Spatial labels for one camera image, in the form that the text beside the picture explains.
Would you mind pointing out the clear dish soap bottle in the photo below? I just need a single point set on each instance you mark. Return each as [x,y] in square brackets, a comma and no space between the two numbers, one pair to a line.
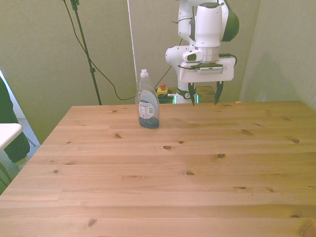
[147,103]

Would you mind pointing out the black camera tripod stand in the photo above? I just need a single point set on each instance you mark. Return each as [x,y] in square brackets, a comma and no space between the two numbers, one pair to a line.
[85,49]

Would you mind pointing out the yellow emergency stop button box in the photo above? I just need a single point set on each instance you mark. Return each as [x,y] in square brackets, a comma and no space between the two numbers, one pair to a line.
[162,90]

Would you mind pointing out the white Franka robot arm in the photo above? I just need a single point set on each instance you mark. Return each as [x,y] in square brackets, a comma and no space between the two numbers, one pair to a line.
[207,27]

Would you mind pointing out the white side table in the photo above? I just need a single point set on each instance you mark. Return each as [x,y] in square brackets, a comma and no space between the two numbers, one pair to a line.
[8,134]

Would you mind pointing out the person in dark clothing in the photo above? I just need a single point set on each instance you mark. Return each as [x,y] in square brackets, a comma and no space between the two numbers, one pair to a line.
[11,123]

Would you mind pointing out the white vertical pole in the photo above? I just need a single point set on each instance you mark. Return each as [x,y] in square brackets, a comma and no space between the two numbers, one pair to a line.
[132,39]

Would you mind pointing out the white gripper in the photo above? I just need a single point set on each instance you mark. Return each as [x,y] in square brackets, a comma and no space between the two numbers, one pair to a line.
[207,72]

